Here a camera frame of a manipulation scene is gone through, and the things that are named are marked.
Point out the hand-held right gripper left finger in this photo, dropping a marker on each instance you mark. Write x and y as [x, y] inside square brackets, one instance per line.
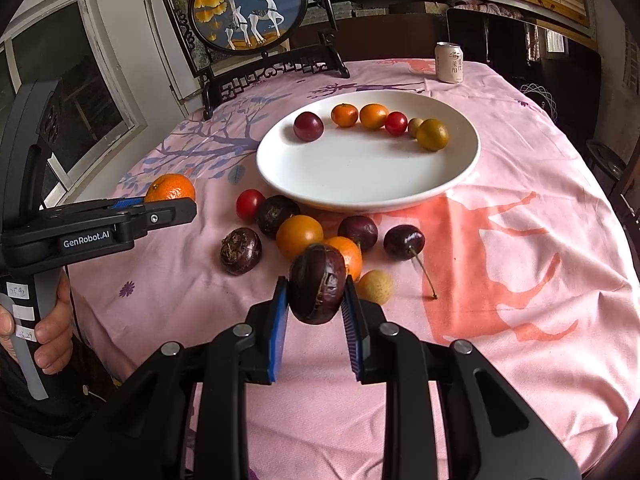
[278, 332]

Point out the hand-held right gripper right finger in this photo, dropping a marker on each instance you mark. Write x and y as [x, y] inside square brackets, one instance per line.
[352, 332]

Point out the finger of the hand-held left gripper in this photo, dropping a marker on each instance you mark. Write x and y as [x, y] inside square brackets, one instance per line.
[127, 203]
[160, 215]

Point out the large orange mandarin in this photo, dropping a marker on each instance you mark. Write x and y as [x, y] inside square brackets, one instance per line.
[170, 188]

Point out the white round plate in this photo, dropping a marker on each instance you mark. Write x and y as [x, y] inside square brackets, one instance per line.
[367, 165]

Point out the person's left hand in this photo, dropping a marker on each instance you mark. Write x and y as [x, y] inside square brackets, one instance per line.
[52, 330]

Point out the pale yellow longan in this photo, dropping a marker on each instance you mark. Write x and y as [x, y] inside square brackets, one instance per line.
[375, 287]

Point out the red cherry tomato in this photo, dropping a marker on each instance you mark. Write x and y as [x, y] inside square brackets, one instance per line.
[250, 204]
[396, 123]

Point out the dark red cherry with stem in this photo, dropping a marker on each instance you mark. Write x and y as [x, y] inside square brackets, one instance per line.
[404, 242]

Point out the white framed window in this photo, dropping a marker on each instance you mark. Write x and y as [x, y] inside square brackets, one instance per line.
[65, 85]

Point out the pink printed tablecloth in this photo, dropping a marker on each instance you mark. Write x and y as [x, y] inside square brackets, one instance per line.
[500, 310]

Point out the small tan longan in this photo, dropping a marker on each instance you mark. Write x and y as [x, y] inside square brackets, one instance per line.
[414, 126]

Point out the round deer picture table screen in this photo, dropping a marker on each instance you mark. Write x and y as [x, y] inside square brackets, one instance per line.
[250, 15]

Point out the white drink can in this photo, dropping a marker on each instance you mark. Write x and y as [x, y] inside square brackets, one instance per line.
[449, 62]

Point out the dark wooden chair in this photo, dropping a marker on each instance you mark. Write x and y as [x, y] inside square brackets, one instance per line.
[611, 170]

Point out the dark wooden cabinet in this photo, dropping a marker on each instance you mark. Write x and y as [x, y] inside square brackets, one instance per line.
[490, 35]

